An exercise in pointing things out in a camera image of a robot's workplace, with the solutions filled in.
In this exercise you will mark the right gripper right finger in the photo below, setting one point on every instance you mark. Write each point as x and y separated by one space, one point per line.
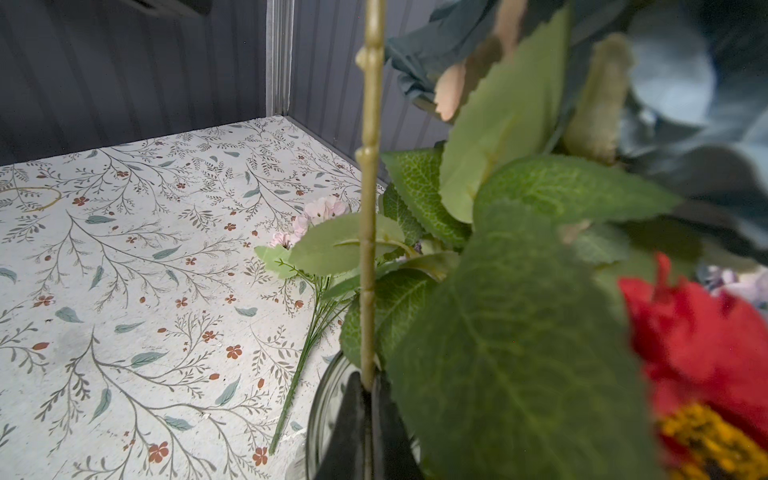
392 454

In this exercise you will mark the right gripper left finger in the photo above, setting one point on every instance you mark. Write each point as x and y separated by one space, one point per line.
348 455

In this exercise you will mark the light blue flower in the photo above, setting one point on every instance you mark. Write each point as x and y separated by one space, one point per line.
616 205

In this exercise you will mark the clear ribbed glass vase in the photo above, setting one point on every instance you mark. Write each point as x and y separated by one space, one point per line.
322 420

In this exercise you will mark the red flower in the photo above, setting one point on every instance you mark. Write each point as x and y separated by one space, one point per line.
518 366

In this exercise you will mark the floral patterned table mat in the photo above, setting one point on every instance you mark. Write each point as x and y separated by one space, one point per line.
142 337

